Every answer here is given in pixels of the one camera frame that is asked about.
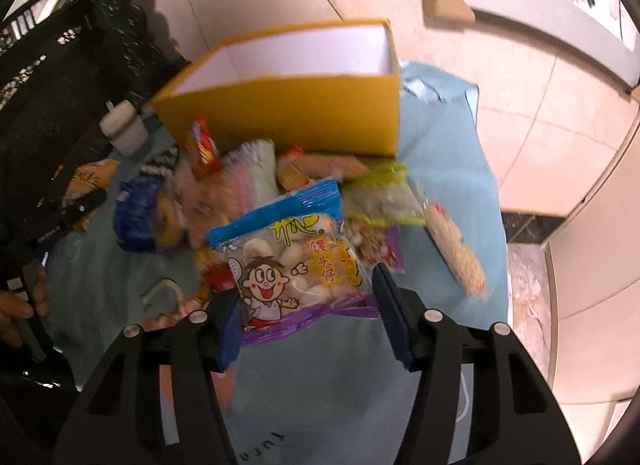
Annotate light blue printed cloth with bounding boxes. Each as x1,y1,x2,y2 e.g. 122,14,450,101
45,60,511,465

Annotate orange peanut packet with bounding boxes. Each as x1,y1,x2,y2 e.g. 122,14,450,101
275,145,372,194

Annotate green snack packet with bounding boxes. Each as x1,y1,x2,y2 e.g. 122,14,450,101
342,162,427,227

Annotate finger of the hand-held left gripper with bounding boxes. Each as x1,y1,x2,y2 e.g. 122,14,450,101
61,188,109,227

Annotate red orange snack packet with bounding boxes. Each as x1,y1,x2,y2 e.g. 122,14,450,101
181,118,224,182

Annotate clear rice cracker packet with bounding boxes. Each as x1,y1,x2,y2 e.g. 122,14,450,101
422,195,489,302

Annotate blue purple cartoon snack packet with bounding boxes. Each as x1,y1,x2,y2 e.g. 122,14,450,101
207,179,382,348

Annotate purple edged snack packet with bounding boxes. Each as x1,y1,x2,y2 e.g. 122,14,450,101
345,220,407,275

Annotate yellow cardboard box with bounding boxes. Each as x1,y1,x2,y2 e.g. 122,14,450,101
149,19,402,158

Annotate clear tan biscuit packet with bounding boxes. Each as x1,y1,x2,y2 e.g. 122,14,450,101
159,170,242,252

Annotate black carved furniture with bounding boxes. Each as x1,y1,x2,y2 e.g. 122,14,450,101
0,0,193,186

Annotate tan snack packet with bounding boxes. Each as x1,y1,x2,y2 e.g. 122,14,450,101
65,159,122,237

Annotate person's left hand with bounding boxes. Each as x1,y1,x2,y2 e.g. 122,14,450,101
0,262,52,348

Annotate dark blue snack packet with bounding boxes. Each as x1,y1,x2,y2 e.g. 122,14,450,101
113,178,167,252

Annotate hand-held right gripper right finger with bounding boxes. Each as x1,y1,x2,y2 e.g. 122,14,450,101
371,261,583,465

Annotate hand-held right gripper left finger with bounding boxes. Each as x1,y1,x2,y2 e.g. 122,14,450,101
52,289,244,465

